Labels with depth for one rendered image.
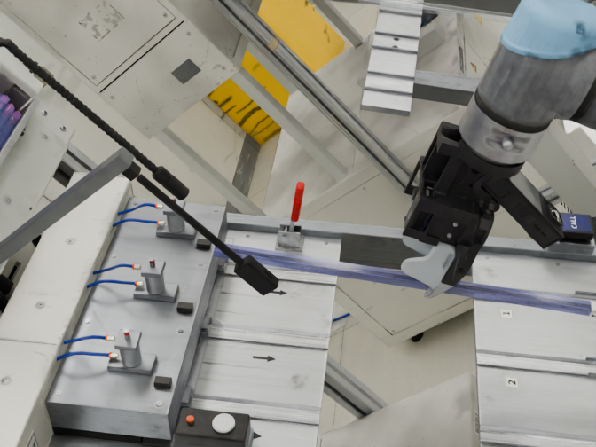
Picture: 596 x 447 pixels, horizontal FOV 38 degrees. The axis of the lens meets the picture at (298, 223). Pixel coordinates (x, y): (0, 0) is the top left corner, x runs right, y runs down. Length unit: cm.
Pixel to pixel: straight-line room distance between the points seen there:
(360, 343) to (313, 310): 167
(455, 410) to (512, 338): 32
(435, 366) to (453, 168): 166
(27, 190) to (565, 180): 86
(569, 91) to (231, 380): 51
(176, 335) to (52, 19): 117
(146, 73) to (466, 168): 128
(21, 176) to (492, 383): 63
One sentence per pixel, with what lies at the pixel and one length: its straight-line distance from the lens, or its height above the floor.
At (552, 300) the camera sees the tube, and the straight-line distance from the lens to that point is 100.
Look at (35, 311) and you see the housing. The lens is 103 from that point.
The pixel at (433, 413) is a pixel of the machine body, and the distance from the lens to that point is 142.
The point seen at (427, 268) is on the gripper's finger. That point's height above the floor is 103.
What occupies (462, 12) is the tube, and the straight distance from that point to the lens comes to 146.
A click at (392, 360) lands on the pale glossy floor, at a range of 261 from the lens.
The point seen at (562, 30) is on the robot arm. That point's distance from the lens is 75.
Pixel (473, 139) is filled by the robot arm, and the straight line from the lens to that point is 82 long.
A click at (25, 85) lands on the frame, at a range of 117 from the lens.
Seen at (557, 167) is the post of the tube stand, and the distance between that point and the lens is 148.
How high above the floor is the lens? 154
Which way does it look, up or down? 26 degrees down
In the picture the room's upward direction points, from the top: 48 degrees counter-clockwise
